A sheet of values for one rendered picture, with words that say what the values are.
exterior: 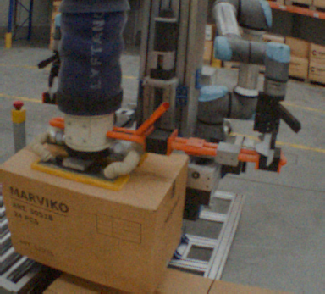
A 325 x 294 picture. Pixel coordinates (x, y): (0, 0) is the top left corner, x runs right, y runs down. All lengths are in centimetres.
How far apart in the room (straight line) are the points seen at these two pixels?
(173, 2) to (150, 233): 103
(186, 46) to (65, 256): 105
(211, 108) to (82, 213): 70
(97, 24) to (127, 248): 70
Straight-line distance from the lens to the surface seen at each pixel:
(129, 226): 126
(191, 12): 182
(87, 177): 131
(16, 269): 175
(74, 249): 143
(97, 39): 122
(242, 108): 169
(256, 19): 159
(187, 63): 185
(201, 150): 126
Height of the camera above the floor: 170
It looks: 21 degrees down
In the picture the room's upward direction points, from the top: 4 degrees clockwise
